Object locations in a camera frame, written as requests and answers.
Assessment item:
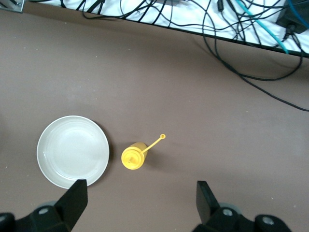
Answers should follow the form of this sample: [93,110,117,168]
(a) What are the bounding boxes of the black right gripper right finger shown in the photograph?
[192,180,256,232]

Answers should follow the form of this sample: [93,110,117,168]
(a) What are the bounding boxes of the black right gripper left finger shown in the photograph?
[14,178,89,232]

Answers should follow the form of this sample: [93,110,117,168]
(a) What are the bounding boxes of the yellow mustard squeeze bottle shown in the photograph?
[121,133,167,171]

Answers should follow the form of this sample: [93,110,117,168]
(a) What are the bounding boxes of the beige round plate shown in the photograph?
[36,115,111,189]

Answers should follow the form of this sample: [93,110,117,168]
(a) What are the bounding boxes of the black power adapter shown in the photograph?
[276,0,309,35]

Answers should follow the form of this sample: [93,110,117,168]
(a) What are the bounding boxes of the black floor cable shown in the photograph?
[57,0,309,112]

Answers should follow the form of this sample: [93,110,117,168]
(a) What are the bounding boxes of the teal floor cable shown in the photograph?
[238,0,309,55]

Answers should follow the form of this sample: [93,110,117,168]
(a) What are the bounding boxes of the metal table edge bracket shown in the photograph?
[0,0,24,13]

